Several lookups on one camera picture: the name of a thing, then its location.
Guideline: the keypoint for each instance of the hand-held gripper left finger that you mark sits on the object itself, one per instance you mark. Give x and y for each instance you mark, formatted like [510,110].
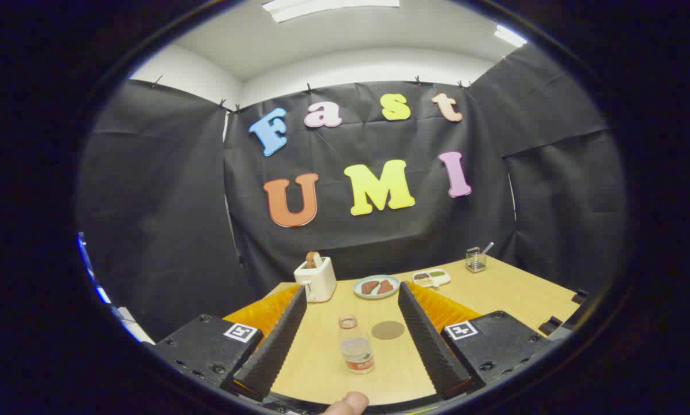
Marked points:
[275,340]

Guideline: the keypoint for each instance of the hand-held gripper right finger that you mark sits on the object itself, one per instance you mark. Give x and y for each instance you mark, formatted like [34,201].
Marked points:
[428,340]

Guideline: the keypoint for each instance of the round brown coaster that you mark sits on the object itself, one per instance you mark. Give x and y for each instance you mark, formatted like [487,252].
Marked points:
[388,330]

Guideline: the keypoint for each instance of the clear plastic juice bottle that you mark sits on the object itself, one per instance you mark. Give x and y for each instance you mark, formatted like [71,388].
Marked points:
[357,351]

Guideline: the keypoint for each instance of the white divided tray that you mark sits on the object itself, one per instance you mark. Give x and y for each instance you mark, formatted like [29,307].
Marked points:
[431,278]

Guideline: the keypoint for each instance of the pale green plate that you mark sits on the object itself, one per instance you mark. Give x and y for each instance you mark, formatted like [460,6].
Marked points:
[377,295]

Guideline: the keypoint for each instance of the brown meat piece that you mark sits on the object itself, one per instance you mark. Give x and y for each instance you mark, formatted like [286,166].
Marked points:
[369,287]
[386,286]

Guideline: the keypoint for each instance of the white toaster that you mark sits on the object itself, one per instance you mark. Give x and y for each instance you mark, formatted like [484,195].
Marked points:
[319,283]

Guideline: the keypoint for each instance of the bread slice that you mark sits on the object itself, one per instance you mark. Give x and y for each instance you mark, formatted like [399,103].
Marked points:
[312,259]

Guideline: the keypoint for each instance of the black table clamp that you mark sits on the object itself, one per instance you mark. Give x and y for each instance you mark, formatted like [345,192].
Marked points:
[550,325]
[580,296]

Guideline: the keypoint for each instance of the small ceiling light panel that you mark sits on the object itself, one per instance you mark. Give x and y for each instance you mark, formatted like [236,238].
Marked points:
[509,36]

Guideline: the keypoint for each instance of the large ceiling light panel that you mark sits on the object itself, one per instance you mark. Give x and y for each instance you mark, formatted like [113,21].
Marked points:
[321,7]

